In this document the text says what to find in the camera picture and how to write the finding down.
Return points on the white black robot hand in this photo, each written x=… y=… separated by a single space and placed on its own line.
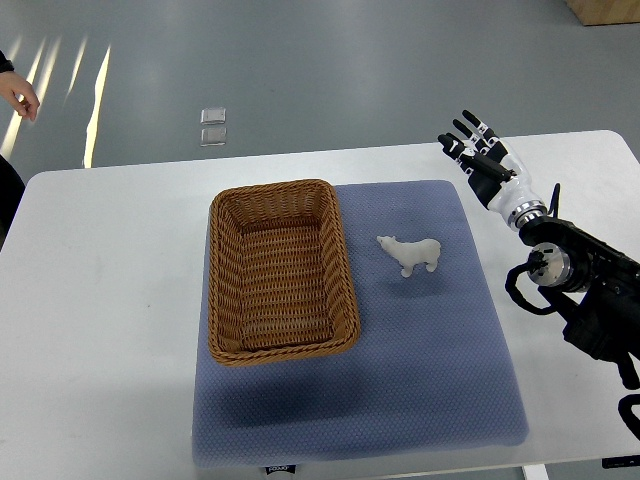
x=496 y=174

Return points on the bystander hand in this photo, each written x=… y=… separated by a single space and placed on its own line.
x=19 y=93

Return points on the white bear figurine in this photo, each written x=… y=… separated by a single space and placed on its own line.
x=410 y=254

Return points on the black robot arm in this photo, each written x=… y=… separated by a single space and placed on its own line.
x=592 y=286

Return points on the brown wicker basket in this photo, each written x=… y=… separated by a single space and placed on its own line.
x=280 y=284

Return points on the bystander dark clothing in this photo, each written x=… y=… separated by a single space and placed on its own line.
x=12 y=189

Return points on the wooden box corner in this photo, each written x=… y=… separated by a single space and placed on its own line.
x=605 y=12

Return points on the upper metal floor plate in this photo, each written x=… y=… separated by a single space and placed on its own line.
x=213 y=115

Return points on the metal floor plate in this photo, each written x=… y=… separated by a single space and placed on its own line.
x=213 y=136
x=213 y=115

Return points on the lower metal floor plate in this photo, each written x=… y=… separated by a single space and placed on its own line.
x=213 y=136

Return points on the blue textured mat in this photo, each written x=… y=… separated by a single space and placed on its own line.
x=430 y=371

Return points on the black table control panel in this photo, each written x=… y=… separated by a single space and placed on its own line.
x=621 y=462

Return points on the black mat label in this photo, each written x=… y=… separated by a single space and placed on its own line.
x=288 y=469

